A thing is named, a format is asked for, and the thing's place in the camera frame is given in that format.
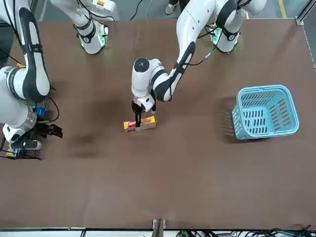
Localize aluminium frame corner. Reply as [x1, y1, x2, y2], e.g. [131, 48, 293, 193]
[295, 0, 316, 26]

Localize black floor cable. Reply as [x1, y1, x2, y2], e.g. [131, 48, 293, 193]
[130, 0, 144, 21]

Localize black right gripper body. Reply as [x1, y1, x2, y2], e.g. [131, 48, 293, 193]
[25, 122, 51, 143]

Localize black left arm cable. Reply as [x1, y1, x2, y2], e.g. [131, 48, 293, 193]
[184, 24, 224, 67]

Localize light blue plastic basket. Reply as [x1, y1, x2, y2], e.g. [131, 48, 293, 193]
[231, 84, 300, 141]

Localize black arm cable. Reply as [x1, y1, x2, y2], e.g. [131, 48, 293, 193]
[48, 96, 60, 123]
[184, 24, 224, 67]

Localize aluminium frame post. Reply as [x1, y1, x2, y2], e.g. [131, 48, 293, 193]
[152, 218, 166, 237]

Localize person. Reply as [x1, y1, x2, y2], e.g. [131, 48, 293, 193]
[164, 0, 188, 15]

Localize long yellow wafer box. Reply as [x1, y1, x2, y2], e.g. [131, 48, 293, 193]
[123, 115, 157, 134]

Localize black wire shelf rack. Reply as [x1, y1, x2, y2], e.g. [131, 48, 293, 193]
[0, 63, 60, 161]

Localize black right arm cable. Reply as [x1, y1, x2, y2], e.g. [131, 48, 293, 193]
[48, 96, 60, 123]

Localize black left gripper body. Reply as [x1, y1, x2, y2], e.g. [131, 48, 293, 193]
[130, 100, 144, 114]

